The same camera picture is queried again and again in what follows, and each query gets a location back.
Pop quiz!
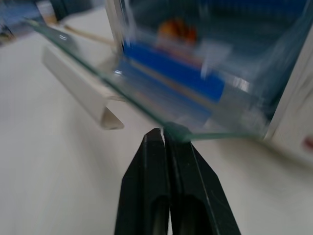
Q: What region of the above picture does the blue food container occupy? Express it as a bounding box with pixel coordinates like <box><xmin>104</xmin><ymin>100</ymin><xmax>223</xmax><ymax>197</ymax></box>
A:
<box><xmin>112</xmin><ymin>17</ymin><xmax>232</xmax><ymax>123</ymax></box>

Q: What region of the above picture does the blue background object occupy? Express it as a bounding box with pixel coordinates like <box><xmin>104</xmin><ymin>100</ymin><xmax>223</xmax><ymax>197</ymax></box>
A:
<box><xmin>0</xmin><ymin>0</ymin><xmax>43</xmax><ymax>47</ymax></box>

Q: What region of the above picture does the white and yellow box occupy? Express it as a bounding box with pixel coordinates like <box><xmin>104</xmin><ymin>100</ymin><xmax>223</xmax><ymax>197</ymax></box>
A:
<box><xmin>36</xmin><ymin>0</ymin><xmax>57</xmax><ymax>24</ymax></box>

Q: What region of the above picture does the white oven door handle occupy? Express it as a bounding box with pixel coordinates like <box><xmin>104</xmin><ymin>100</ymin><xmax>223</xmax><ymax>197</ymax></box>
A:
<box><xmin>41</xmin><ymin>45</ymin><xmax>125</xmax><ymax>130</ymax></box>

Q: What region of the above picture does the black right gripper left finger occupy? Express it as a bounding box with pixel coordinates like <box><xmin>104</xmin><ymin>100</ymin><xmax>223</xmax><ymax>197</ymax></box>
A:
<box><xmin>114</xmin><ymin>127</ymin><xmax>172</xmax><ymax>235</ymax></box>

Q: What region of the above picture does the glass toaster oven door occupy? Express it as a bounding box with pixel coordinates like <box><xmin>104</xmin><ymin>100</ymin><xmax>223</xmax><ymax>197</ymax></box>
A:
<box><xmin>24</xmin><ymin>0</ymin><xmax>313</xmax><ymax>143</ymax></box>

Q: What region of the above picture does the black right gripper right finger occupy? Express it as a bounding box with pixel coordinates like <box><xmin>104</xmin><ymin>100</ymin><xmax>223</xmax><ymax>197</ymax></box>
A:
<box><xmin>163</xmin><ymin>122</ymin><xmax>242</xmax><ymax>235</ymax></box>

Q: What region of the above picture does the white toaster oven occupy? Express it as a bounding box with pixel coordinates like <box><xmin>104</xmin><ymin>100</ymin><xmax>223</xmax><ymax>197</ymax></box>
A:
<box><xmin>104</xmin><ymin>0</ymin><xmax>313</xmax><ymax>158</ymax></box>

